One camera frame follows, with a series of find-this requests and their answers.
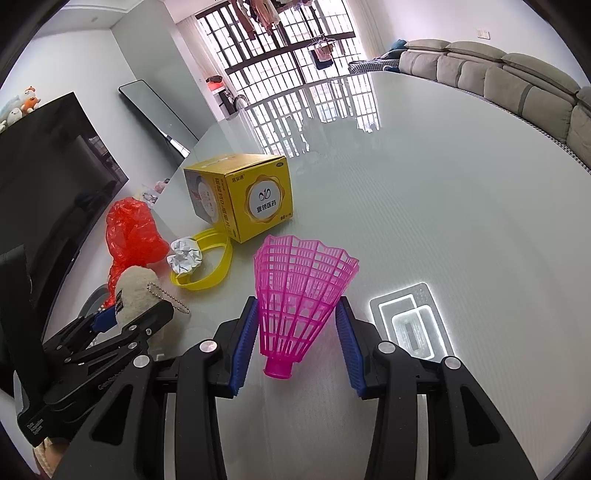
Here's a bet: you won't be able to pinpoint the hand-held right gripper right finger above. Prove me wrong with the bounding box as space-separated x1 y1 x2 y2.
335 298 539 480

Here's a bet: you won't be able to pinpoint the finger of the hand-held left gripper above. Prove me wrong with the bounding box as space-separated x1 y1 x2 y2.
42 307 118 354
65 302 176 370

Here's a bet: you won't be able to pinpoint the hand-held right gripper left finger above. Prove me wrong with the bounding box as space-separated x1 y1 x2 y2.
52 295 260 480

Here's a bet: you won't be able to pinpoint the pink plastic shuttlecock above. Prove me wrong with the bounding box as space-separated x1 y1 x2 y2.
254 234 360 380

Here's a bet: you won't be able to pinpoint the beige round plush pendant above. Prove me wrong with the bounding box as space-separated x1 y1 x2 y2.
112 265 192 356

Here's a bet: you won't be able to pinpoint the yellow plastic ring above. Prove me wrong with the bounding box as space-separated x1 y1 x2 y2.
170 228 233 291

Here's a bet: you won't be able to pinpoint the white paper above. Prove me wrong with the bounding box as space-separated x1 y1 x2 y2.
166 236 204 276

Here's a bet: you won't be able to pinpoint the red plastic bag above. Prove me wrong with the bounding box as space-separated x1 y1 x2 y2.
102 196 171 309

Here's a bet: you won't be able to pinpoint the yellow cardboard box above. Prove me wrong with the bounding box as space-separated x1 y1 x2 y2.
183 154 295 244

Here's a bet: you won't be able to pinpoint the person's left forearm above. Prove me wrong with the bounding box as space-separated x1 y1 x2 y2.
32 436 70 480

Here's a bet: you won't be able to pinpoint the black flat television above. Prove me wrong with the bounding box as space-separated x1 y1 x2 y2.
0 91 130 324

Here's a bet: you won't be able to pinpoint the tall leaning mirror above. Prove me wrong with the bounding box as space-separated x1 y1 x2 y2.
119 80 200 163

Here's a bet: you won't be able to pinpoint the row of plush toys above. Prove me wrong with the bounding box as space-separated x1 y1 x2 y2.
0 84 44 132

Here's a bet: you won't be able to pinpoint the white washing machine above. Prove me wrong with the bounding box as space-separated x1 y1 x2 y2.
217 90 250 121

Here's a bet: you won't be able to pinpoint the white curtain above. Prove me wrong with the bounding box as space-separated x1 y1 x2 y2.
178 14 218 121

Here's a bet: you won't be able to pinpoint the checked blanket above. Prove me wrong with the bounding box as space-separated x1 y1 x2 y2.
347 59 400 75

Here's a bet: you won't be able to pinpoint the small clothes hanger rack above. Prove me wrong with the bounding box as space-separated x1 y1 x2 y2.
307 36 338 70

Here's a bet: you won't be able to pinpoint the blue cushion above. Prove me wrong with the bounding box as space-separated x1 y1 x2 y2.
385 39 407 72

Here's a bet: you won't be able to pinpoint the black window grille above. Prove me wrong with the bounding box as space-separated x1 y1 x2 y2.
196 0 358 121

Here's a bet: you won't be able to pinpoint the grey sofa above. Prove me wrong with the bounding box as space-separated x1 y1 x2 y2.
398 38 591 174

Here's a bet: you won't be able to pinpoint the hanging clothes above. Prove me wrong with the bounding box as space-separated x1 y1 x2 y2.
231 0 315 40

